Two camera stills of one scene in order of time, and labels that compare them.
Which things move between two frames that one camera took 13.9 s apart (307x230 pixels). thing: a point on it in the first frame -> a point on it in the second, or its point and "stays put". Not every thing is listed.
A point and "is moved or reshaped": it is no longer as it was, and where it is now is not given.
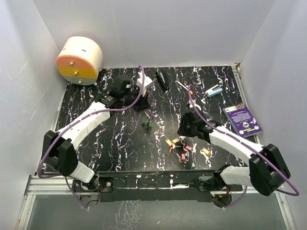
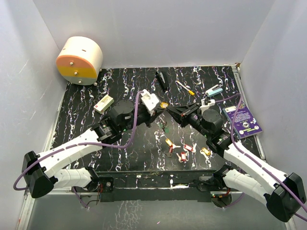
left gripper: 143,104 -> 150,118
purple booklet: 243,121 stays put
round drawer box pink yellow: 79,61 stays put
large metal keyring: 148,114 is moved or reshaped
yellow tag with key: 181,138 -> 163,104
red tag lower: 183,155 stays put
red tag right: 188,147 stays put
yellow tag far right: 206,151 stays put
